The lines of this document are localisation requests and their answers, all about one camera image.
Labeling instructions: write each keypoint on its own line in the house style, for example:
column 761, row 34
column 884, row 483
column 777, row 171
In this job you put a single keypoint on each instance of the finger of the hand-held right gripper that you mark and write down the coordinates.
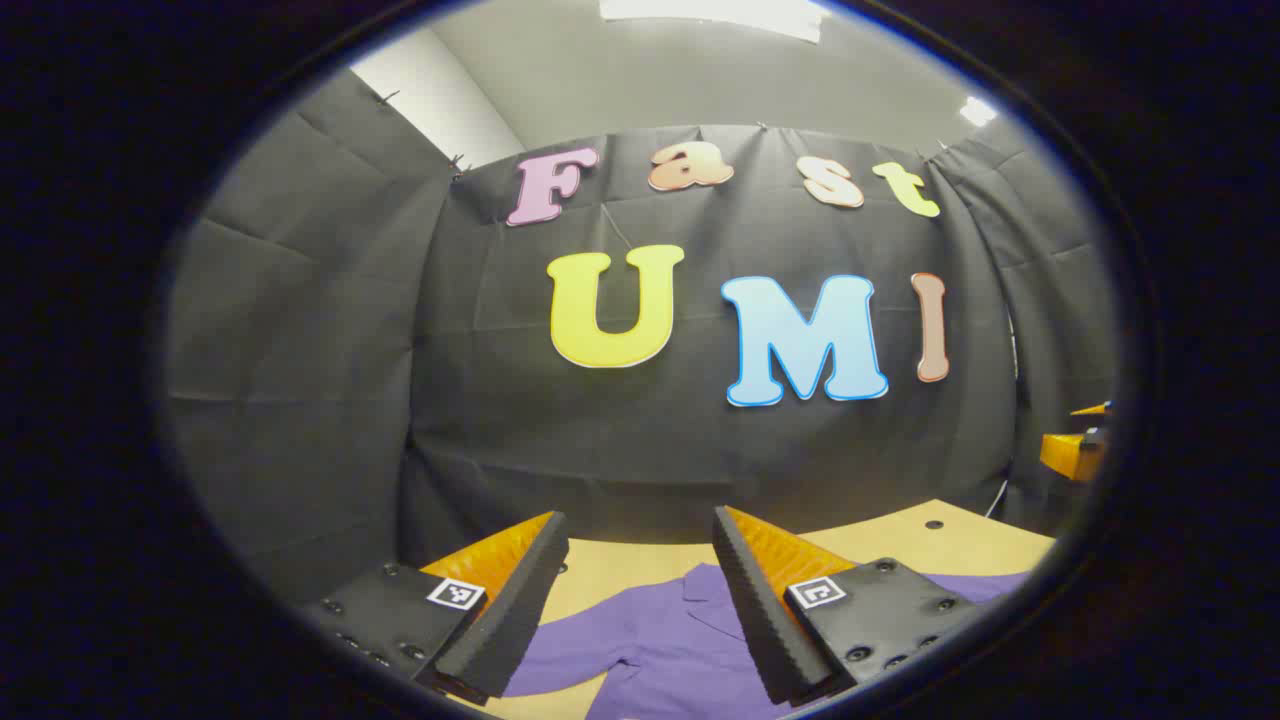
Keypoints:
column 1095, row 409
column 1070, row 455

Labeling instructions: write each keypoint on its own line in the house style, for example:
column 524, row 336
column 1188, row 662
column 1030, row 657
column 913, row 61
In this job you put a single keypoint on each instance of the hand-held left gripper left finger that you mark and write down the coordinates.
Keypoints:
column 510, row 610

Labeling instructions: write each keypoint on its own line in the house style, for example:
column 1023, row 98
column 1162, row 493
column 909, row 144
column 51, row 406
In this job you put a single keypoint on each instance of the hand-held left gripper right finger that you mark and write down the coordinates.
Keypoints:
column 765, row 620

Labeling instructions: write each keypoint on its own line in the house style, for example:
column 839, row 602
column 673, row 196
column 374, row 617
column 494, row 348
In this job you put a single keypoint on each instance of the purple button shirt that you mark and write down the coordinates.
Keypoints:
column 660, row 640

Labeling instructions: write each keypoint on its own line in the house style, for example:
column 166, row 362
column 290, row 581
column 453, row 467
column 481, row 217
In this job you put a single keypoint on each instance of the black backdrop cloth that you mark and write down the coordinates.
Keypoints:
column 330, row 400

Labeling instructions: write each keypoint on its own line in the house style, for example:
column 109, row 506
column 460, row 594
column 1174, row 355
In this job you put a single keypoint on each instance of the small ceiling light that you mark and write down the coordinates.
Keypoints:
column 978, row 110

